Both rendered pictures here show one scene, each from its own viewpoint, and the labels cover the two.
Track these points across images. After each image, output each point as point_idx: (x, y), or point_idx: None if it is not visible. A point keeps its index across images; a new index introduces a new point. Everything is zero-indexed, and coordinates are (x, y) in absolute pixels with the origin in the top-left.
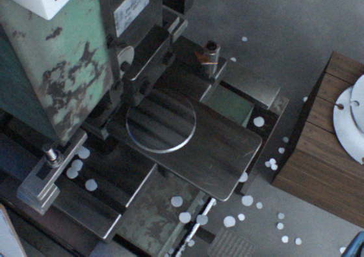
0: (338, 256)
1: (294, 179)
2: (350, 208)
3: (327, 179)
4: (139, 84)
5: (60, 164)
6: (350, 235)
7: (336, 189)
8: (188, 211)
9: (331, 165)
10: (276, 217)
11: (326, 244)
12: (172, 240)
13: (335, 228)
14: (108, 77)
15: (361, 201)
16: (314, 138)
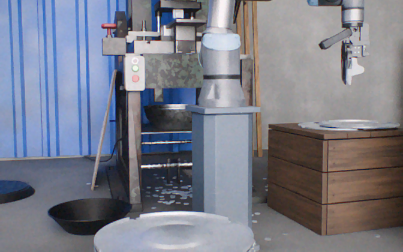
0: (277, 233)
1: (273, 176)
2: (302, 193)
3: (284, 152)
4: None
5: (143, 31)
6: (301, 232)
7: (289, 164)
8: (172, 62)
9: (282, 128)
10: (253, 213)
11: (274, 228)
12: (158, 75)
13: (293, 227)
14: None
15: (303, 169)
16: (284, 124)
